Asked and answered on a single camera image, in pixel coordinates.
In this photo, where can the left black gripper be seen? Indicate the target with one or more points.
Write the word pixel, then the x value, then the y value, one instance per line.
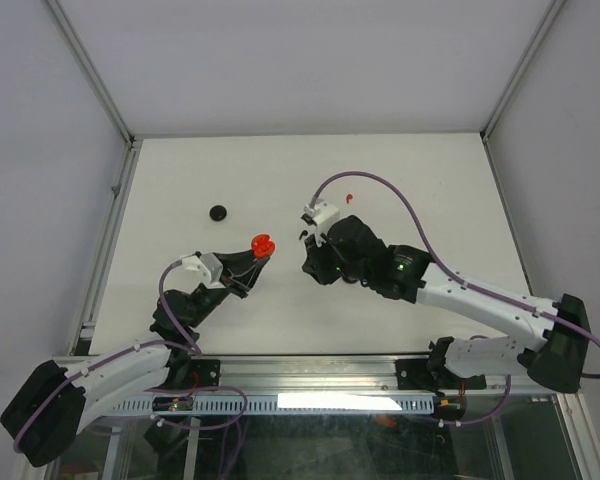
pixel 235 264

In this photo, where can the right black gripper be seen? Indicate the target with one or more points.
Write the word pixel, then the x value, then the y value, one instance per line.
pixel 314 262

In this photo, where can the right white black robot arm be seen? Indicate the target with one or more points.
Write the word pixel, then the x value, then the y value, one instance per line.
pixel 538 337

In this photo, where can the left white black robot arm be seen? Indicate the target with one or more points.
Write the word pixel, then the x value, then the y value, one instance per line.
pixel 56 402

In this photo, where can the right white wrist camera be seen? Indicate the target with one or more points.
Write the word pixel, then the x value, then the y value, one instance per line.
pixel 321 217

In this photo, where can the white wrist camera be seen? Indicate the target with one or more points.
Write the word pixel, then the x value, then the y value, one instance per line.
pixel 321 217
pixel 203 268

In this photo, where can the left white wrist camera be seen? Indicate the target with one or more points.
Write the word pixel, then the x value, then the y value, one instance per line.
pixel 203 268

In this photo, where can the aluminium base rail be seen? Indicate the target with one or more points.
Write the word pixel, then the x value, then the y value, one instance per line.
pixel 259 374

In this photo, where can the white slotted cable duct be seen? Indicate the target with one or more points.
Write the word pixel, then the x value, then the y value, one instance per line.
pixel 276 404

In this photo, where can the left aluminium frame post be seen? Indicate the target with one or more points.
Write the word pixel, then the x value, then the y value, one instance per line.
pixel 76 47

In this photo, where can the aluminium frame post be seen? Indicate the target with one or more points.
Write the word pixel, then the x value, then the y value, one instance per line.
pixel 76 47
pixel 523 65

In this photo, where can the right aluminium frame post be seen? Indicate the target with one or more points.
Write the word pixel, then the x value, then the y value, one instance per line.
pixel 523 65

